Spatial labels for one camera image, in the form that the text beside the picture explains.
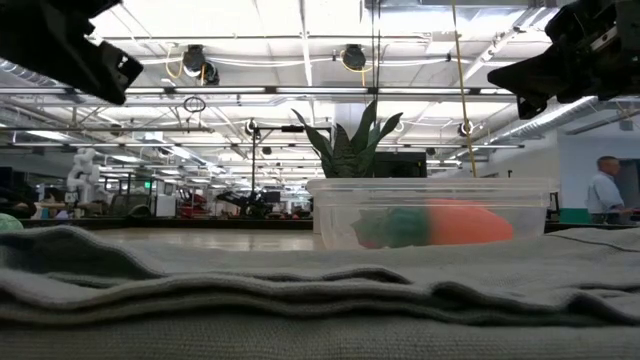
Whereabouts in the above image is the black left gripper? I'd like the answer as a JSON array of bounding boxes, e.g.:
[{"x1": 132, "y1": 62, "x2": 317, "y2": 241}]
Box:
[{"x1": 0, "y1": 0, "x2": 145, "y2": 106}]

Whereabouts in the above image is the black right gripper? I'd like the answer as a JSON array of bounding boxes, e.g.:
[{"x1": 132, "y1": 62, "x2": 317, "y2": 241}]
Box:
[{"x1": 487, "y1": 0, "x2": 640, "y2": 121}]

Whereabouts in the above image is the orange toy carrot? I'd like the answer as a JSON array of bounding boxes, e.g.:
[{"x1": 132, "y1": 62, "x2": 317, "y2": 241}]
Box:
[{"x1": 352, "y1": 198, "x2": 515, "y2": 249}]

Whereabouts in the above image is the green toy cucumber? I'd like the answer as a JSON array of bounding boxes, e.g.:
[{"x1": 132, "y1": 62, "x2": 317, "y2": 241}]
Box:
[{"x1": 0, "y1": 213, "x2": 24, "y2": 233}]

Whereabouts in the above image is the clear plastic tupperware container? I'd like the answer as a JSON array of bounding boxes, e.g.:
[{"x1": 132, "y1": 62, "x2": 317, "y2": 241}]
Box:
[{"x1": 305, "y1": 177, "x2": 557, "y2": 251}]

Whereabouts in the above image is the white humanoid robot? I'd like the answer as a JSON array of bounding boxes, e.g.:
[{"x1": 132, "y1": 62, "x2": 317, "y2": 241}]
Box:
[{"x1": 66, "y1": 147, "x2": 102, "y2": 205}]

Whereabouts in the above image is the person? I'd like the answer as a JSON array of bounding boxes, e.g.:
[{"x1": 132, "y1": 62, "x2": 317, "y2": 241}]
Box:
[{"x1": 585, "y1": 155, "x2": 627, "y2": 225}]

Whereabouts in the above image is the green board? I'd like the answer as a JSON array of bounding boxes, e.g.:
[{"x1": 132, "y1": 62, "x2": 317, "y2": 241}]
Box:
[{"x1": 558, "y1": 207, "x2": 592, "y2": 225}]

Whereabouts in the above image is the black perforated box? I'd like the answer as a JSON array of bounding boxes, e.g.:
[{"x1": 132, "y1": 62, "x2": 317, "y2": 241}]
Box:
[{"x1": 373, "y1": 151, "x2": 429, "y2": 180}]

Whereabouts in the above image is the potted snake plant white pot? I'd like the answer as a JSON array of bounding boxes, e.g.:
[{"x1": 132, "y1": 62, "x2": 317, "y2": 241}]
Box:
[{"x1": 291, "y1": 99, "x2": 404, "y2": 180}]

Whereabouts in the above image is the grey folded cloth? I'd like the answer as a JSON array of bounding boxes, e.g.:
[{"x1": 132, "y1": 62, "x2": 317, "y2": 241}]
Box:
[{"x1": 0, "y1": 224, "x2": 640, "y2": 360}]

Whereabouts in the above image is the yellow hanging cable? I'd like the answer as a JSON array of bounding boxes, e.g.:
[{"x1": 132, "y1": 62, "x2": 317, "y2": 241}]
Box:
[{"x1": 451, "y1": 0, "x2": 479, "y2": 179}]

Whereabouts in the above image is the black ceiling cable reel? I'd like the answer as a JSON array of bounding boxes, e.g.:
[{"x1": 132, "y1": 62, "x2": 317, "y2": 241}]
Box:
[
  {"x1": 341, "y1": 43, "x2": 368, "y2": 72},
  {"x1": 181, "y1": 43, "x2": 221, "y2": 86}
]

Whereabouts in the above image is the black hanging cable loop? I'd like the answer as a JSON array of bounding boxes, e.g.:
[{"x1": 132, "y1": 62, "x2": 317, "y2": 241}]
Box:
[{"x1": 182, "y1": 95, "x2": 208, "y2": 114}]

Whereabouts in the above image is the black hanging coiled cable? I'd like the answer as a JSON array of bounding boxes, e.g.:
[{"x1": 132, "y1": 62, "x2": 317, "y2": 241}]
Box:
[{"x1": 370, "y1": 0, "x2": 383, "y2": 104}]

